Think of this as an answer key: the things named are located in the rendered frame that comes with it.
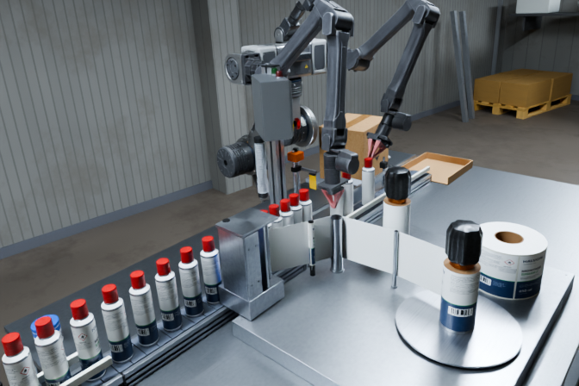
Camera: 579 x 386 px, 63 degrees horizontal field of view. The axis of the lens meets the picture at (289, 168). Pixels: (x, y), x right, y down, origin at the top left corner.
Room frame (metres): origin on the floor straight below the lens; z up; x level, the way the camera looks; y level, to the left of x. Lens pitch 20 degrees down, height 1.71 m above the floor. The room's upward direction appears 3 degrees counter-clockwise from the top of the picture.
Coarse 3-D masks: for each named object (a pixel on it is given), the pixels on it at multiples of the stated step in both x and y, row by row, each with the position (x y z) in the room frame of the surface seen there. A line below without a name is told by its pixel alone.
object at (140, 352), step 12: (384, 192) 1.91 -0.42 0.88; (360, 204) 1.80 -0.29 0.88; (360, 216) 1.68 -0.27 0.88; (204, 300) 1.18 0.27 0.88; (204, 312) 1.12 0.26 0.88; (192, 324) 1.07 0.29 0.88; (168, 336) 1.03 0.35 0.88; (144, 348) 0.98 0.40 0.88; (156, 348) 0.98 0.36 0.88; (132, 360) 0.94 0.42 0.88; (120, 372) 0.90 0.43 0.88
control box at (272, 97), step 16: (256, 80) 1.48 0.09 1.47; (272, 80) 1.44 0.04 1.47; (288, 80) 1.44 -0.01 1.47; (256, 96) 1.51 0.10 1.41; (272, 96) 1.43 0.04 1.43; (288, 96) 1.44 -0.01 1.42; (256, 112) 1.53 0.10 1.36; (272, 112) 1.43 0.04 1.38; (288, 112) 1.44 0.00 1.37; (256, 128) 1.55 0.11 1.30; (272, 128) 1.43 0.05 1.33; (288, 128) 1.44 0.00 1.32
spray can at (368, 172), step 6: (366, 162) 1.78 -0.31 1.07; (366, 168) 1.78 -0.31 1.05; (372, 168) 1.78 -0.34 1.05; (366, 174) 1.77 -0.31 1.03; (372, 174) 1.77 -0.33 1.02; (366, 180) 1.77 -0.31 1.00; (372, 180) 1.77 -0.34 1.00; (366, 186) 1.77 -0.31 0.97; (372, 186) 1.77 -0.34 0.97; (366, 192) 1.77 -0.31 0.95; (372, 192) 1.77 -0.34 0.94; (366, 198) 1.77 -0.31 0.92; (372, 198) 1.77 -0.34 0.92
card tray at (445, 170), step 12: (420, 156) 2.41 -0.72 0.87; (432, 156) 2.45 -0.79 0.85; (444, 156) 2.40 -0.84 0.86; (408, 168) 2.32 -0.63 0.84; (420, 168) 2.31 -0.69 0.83; (432, 168) 2.30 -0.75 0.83; (444, 168) 2.29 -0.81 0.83; (456, 168) 2.29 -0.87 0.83; (468, 168) 2.25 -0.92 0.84; (432, 180) 2.14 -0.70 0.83; (444, 180) 2.13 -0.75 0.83
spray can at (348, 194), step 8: (344, 176) 1.66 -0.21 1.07; (344, 184) 1.65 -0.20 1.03; (352, 184) 1.66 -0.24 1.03; (344, 192) 1.65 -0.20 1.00; (352, 192) 1.66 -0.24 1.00; (344, 200) 1.65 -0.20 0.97; (352, 200) 1.66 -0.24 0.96; (344, 208) 1.65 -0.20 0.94; (352, 208) 1.66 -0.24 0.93; (344, 216) 1.65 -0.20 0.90
